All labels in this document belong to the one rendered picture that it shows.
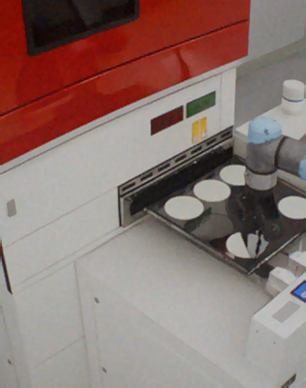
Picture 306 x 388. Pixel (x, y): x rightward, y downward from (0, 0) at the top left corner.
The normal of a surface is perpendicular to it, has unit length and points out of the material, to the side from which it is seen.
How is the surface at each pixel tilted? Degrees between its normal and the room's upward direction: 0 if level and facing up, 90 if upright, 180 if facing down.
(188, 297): 0
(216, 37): 90
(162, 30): 90
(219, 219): 0
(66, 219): 90
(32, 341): 90
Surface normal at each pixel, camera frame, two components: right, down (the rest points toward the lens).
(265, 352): -0.72, 0.40
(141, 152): 0.69, 0.41
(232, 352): -0.01, -0.82
